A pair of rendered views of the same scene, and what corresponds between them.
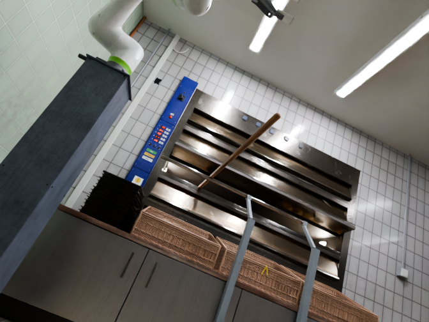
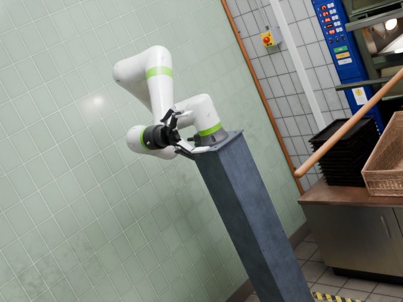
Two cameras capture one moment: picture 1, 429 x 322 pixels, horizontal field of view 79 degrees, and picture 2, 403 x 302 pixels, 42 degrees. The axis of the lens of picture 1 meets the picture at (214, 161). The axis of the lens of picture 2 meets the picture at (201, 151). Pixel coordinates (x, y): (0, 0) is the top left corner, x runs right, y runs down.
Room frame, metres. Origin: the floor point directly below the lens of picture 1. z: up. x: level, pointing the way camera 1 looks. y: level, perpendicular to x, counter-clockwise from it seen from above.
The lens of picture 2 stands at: (-0.27, -1.52, 1.90)
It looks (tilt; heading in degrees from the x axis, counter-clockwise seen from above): 15 degrees down; 59
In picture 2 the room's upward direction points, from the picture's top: 25 degrees counter-clockwise
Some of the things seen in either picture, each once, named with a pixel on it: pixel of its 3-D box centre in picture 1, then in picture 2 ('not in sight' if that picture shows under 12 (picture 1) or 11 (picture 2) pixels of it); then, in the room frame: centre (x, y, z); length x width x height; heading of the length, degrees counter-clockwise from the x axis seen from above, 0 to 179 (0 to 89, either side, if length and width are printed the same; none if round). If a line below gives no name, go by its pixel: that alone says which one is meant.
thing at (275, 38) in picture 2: not in sight; (270, 37); (2.04, 0.98, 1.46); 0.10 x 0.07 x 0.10; 96
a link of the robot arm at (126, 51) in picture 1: (124, 55); (200, 114); (1.12, 0.66, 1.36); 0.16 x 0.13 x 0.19; 128
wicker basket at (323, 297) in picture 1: (322, 298); not in sight; (2.02, -1.15, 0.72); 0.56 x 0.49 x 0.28; 96
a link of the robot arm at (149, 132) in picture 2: not in sight; (158, 136); (0.61, 0.18, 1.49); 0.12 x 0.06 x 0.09; 6
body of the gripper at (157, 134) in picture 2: not in sight; (169, 135); (0.61, 0.11, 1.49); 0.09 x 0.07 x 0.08; 96
